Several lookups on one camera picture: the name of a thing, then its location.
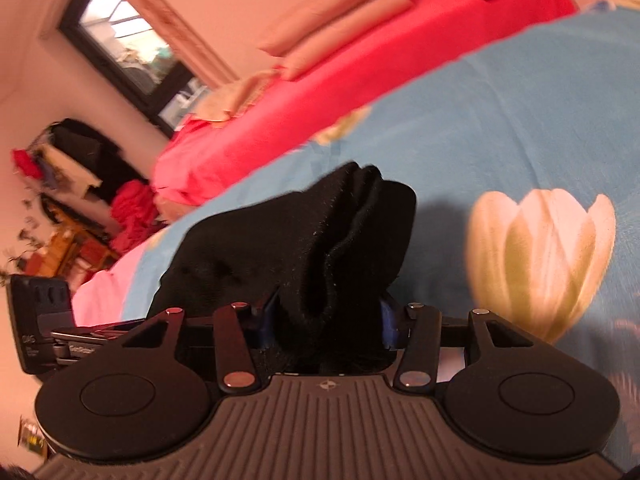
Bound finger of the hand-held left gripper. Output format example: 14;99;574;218
50;318;149;344

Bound blue floral bed sheet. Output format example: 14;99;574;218
122;0;640;461

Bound dark framed window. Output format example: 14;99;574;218
58;0;211;137

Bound red clothes pile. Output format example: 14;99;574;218
108;180;169;257

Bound black pants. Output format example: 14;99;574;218
146;161;418;375

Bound beige crumpled cloth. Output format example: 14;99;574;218
192;67;289;124

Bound red bed sheet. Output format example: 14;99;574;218
150;0;581;207

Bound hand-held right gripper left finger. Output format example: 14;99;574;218
118;287;282;396

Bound pink curtain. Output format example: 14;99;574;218
92;0;239;92

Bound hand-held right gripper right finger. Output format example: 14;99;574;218
377;297;538;395

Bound wooden furniture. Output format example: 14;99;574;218
22;219;122;287

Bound hanging clothes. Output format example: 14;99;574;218
12;118;149;202

